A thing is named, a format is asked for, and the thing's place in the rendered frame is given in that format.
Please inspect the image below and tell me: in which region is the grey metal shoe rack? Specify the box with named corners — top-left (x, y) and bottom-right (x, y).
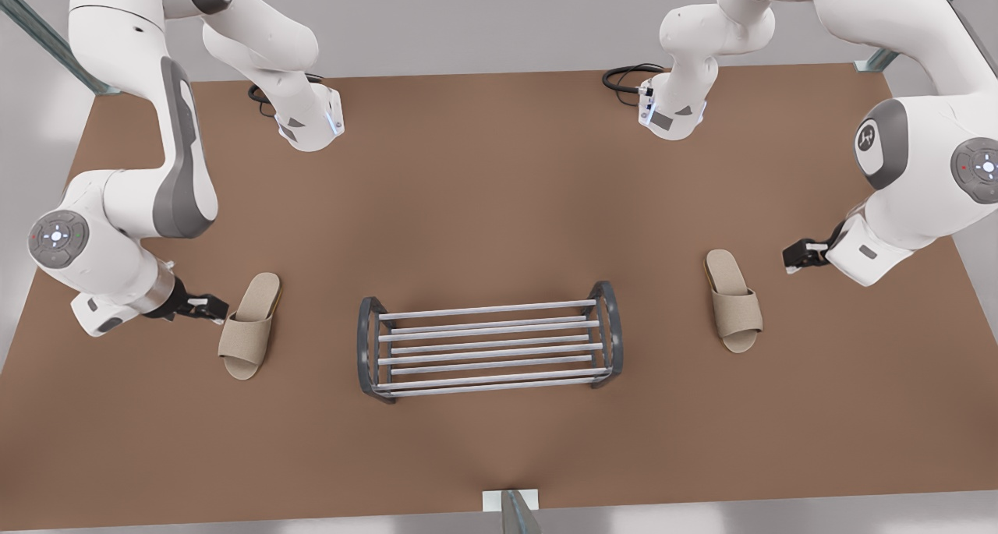
top-left (357, 281), bottom-right (625, 404)

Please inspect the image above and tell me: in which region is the beige open-toe slipper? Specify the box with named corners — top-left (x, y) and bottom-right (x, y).
top-left (218, 272), bottom-right (282, 381)
top-left (703, 249), bottom-right (764, 355)

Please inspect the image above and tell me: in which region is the silver frame post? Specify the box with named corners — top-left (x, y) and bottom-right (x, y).
top-left (0, 0), bottom-right (120, 97)
top-left (853, 0), bottom-right (980, 74)
top-left (483, 488), bottom-right (541, 534)

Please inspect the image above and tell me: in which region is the black cable loop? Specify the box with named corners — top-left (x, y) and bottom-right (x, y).
top-left (602, 63), bottom-right (670, 108)
top-left (248, 72), bottom-right (325, 119)

